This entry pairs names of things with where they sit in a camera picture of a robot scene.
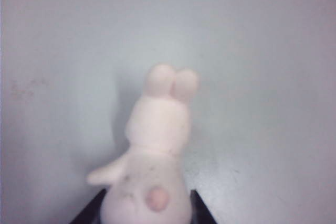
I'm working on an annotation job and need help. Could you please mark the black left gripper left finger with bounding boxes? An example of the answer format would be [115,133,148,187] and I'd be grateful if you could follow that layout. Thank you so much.
[68,189,107,224]

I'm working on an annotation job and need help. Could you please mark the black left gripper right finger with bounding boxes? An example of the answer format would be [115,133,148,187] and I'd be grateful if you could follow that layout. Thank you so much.
[189,189,215,224]

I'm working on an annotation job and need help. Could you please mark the pink rabbit doll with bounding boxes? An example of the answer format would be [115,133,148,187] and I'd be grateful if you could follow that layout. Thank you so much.
[86,62,200,224]

